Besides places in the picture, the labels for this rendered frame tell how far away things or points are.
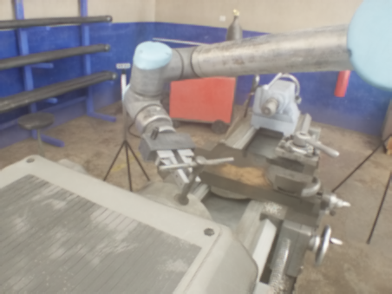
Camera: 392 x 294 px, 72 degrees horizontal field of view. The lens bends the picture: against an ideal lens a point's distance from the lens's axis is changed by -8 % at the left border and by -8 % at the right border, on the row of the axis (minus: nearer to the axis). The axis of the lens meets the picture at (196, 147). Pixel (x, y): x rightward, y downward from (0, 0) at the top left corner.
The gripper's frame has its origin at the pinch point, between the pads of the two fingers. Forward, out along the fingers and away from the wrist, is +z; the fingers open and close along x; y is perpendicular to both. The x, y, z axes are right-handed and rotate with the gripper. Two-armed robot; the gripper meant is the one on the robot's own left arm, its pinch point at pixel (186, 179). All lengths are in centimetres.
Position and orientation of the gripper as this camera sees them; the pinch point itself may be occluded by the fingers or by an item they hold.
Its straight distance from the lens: 66.4
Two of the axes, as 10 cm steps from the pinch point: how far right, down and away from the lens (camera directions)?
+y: 3.8, -7.4, -5.6
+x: 8.0, -0.4, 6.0
